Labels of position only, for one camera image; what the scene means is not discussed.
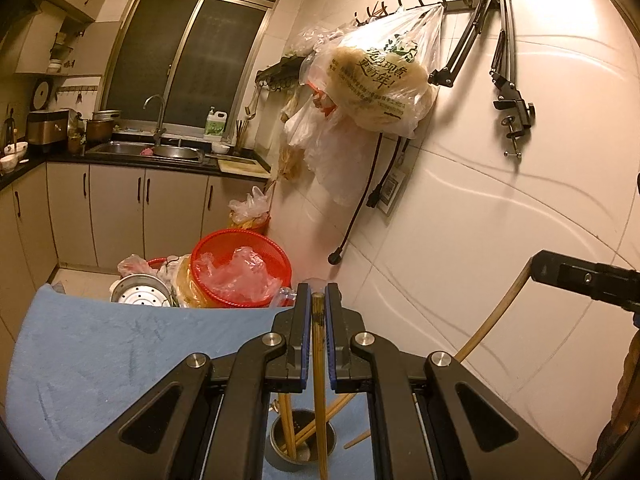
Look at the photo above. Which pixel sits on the black wall rack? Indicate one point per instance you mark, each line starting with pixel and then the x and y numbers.
pixel 280 67

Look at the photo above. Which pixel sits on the lower kitchen cabinets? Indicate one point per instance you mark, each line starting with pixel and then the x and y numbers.
pixel 115 210

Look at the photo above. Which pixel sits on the green label detergent bottle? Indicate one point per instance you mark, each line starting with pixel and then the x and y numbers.
pixel 215 125

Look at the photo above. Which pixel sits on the kitchen window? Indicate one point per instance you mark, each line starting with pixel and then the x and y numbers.
pixel 185 60

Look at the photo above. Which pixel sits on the black wall hook rail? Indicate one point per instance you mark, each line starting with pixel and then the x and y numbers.
pixel 455 6

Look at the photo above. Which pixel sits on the wooden cutting board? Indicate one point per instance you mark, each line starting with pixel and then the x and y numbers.
pixel 242 166

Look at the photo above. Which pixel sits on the steel kitchen sink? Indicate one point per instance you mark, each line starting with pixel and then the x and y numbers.
pixel 130 149

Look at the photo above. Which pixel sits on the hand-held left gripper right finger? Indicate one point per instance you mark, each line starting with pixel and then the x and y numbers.
pixel 331 340

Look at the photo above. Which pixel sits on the red plastic colander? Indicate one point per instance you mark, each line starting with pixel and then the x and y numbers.
pixel 210 244

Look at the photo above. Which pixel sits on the dark perforated utensil holder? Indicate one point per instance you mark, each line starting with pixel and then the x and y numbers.
pixel 280 460

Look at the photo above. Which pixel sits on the steel countertop appliance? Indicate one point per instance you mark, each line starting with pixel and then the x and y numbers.
pixel 47 130

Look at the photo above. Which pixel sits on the hanging white plastic bags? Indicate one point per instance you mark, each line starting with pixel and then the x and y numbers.
pixel 330 160

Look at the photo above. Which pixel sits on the countertop chopstick holder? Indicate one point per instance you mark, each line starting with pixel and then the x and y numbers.
pixel 241 135

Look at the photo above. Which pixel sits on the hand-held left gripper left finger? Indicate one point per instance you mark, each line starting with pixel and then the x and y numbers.
pixel 302 340

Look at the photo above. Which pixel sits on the tan wooden chopstick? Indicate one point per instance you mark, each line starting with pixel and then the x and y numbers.
pixel 290 425
pixel 486 325
pixel 357 439
pixel 282 425
pixel 318 410
pixel 336 407

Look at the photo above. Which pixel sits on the blue tablecloth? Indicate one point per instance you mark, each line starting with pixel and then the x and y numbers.
pixel 100 360

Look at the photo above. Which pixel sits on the crumpled clear plastic bag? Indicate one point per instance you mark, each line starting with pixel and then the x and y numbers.
pixel 240 275

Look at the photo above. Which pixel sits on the white bowl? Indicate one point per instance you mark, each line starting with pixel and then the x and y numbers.
pixel 12 157

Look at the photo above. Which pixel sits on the bin with yellow bag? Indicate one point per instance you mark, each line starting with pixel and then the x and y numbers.
pixel 247 215

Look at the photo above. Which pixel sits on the steel kitchen faucet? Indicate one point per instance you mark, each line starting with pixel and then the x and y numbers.
pixel 159 110

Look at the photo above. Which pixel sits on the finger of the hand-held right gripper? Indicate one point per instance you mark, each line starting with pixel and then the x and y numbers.
pixel 575 275

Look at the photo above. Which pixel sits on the steel steamer pot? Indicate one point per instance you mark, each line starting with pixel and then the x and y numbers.
pixel 142 292

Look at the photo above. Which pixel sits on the large bag of flatbread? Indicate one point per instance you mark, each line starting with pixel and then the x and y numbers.
pixel 380 75

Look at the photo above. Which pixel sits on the wall socket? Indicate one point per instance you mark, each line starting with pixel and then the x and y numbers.
pixel 392 190

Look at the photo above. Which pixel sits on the brown cooking pot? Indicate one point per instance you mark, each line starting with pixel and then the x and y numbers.
pixel 102 130

